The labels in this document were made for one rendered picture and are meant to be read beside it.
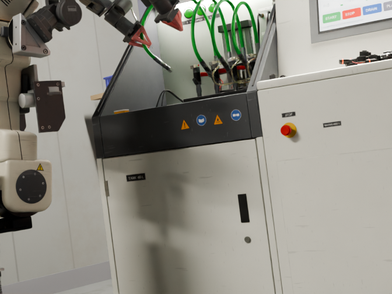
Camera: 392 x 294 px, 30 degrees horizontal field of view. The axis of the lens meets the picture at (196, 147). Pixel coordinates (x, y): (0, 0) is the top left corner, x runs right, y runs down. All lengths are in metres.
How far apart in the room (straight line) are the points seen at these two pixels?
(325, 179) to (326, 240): 0.20
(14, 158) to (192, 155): 0.70
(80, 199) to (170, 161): 2.22
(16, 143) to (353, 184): 1.08
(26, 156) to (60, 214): 2.51
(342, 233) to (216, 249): 0.47
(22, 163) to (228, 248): 0.81
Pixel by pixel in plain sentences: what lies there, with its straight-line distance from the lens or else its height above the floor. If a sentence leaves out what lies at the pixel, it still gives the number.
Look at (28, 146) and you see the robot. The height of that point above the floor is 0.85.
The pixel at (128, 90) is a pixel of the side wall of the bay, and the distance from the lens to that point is 3.05.
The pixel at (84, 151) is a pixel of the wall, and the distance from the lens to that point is 4.90.
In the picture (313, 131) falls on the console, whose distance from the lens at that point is 2.47.
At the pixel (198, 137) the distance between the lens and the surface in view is 2.63.
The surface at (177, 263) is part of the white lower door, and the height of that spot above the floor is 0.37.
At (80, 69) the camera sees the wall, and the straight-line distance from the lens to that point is 4.98.
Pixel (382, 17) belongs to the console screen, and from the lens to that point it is 2.69.
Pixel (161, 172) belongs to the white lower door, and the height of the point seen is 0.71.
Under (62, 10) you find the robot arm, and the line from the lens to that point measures 2.25.
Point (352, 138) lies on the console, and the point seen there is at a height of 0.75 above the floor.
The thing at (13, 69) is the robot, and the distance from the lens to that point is 2.34.
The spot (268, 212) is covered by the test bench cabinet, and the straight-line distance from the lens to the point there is 2.54.
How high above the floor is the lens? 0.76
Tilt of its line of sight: level
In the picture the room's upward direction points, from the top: 7 degrees counter-clockwise
